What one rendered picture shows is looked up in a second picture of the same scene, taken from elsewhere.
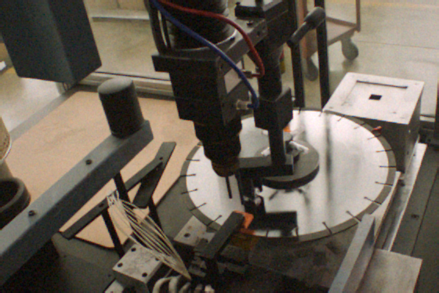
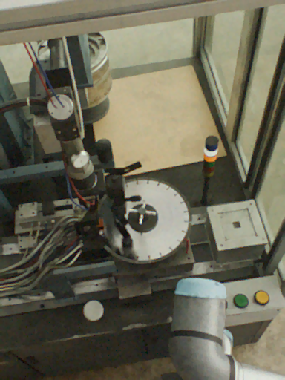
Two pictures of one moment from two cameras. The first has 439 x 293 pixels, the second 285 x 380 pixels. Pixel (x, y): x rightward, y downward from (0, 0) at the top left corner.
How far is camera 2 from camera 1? 114 cm
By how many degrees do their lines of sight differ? 41
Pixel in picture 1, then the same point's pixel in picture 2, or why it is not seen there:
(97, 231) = not seen: hidden behind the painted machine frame
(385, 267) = (139, 281)
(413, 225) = not seen: hidden behind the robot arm
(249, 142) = (148, 197)
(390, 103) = (234, 234)
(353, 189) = (140, 249)
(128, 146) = (98, 165)
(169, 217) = not seen: hidden behind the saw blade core
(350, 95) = (230, 212)
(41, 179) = (119, 114)
